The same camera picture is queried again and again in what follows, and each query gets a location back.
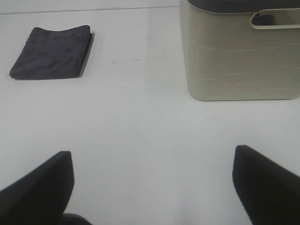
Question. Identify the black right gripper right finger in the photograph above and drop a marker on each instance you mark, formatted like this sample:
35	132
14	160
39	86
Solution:
269	193

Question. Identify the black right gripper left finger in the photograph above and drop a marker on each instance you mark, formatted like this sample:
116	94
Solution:
41	196

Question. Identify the dark grey towel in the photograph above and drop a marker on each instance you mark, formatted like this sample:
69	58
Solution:
49	54

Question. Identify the beige plastic storage basket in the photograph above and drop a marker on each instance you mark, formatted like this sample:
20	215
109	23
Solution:
241	49

